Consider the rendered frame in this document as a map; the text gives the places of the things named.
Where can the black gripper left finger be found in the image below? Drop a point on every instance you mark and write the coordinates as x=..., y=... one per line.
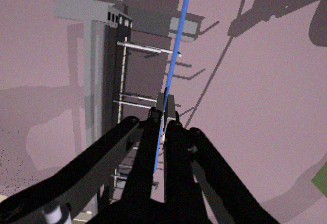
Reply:
x=61, y=197

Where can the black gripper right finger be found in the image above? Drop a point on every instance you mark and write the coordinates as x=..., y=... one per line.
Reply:
x=229, y=199

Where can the blue cable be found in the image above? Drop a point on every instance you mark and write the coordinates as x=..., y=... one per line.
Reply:
x=172, y=65

